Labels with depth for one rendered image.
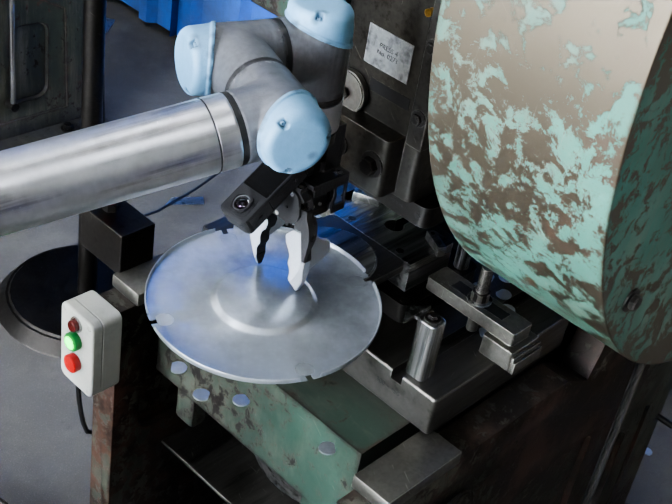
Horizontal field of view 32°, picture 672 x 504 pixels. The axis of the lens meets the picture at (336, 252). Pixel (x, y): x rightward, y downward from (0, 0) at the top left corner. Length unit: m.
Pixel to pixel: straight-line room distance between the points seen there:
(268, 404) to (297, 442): 0.06
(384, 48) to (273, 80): 0.29
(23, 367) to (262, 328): 1.16
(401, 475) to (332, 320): 0.21
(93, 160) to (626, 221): 0.48
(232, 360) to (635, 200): 0.60
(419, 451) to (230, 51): 0.57
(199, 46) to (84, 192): 0.22
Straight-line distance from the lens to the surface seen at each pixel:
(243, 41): 1.21
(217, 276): 1.46
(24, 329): 2.54
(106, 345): 1.65
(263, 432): 1.59
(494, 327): 1.52
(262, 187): 1.33
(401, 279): 1.56
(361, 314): 1.43
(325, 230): 1.56
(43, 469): 2.28
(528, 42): 0.86
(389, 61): 1.41
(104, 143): 1.09
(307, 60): 1.26
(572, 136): 0.86
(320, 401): 1.51
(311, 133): 1.12
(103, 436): 1.83
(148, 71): 3.57
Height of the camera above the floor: 1.67
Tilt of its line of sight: 35 degrees down
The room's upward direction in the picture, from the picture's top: 10 degrees clockwise
